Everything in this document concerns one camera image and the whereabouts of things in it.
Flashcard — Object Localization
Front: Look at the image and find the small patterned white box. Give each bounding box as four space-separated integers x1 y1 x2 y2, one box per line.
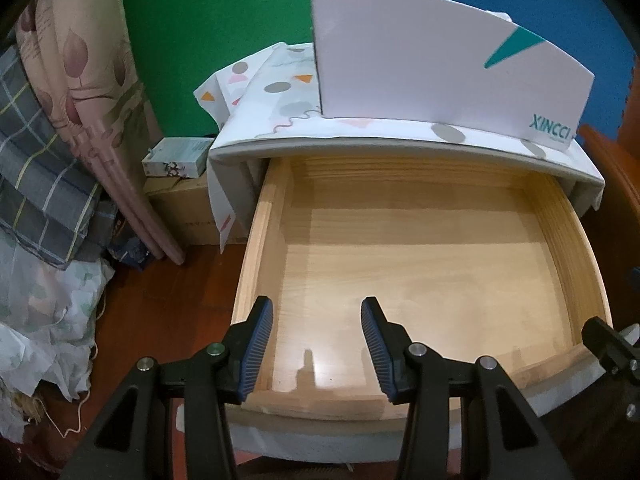
141 138 214 179

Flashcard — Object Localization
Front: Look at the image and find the white XINCCI cardboard box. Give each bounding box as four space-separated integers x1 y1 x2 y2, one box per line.
310 0 594 151

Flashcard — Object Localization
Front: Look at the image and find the white leaf print sheet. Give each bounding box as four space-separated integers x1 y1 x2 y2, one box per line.
1 232 114 443

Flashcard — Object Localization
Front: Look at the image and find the patterned white cloth cover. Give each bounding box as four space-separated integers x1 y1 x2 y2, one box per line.
193 0 606 254

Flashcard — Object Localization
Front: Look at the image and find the grey plaid blanket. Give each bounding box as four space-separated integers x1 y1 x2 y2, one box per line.
1 44 117 268

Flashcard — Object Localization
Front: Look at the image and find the floral beige pillow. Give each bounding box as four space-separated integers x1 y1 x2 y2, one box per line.
15 0 184 264

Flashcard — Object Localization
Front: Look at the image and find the brown cardboard box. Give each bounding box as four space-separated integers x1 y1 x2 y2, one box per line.
143 172 247 247

